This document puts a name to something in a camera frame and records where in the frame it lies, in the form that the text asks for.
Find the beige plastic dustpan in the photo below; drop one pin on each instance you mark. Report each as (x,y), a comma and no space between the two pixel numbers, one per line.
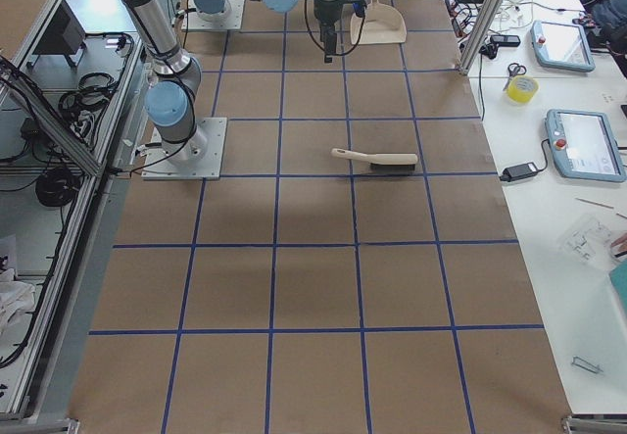
(382,24)

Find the beige hand brush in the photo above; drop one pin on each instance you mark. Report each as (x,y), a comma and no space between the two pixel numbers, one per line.
(385,162)

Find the scissors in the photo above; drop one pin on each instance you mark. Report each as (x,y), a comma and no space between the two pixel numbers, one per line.
(514,69)

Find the yellow tape roll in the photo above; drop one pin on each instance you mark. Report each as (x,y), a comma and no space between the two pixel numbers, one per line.
(522,88)

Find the upper teach pendant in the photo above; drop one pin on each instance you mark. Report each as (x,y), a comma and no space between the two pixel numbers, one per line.
(561,46)

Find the teach pendant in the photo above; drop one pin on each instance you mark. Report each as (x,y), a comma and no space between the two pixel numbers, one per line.
(583,145)
(561,46)

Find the black power adapter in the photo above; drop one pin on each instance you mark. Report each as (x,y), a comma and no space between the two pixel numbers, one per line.
(519,172)

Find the lower teach pendant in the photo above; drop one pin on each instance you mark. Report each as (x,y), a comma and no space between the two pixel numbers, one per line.
(583,145)

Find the black monitor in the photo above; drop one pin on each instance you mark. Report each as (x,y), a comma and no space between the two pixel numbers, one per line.
(64,36)

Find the aluminium frame post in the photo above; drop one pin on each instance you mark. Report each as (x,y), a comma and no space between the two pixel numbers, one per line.
(478,34)

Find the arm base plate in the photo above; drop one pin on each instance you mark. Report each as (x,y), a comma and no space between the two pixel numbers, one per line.
(200,158)
(213,15)

